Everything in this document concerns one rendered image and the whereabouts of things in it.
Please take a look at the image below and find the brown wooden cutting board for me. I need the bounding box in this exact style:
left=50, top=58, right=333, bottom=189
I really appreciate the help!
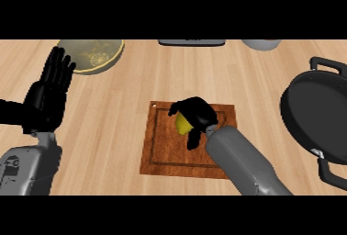
left=139, top=100, right=239, bottom=180

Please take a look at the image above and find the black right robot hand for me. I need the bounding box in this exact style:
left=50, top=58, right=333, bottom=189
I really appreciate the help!
left=167, top=96, right=220, bottom=151

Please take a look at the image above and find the pale grey round container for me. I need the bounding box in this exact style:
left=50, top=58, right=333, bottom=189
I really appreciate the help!
left=240, top=39, right=283, bottom=51

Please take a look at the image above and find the yellow lemon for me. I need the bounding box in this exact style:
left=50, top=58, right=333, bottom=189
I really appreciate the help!
left=174, top=112, right=193, bottom=136

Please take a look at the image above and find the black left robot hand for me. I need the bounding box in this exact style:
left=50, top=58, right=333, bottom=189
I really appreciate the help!
left=0, top=46, right=77, bottom=136

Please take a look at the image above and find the black pot with handles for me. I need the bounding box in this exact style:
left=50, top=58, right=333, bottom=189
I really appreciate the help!
left=279, top=56, right=347, bottom=191

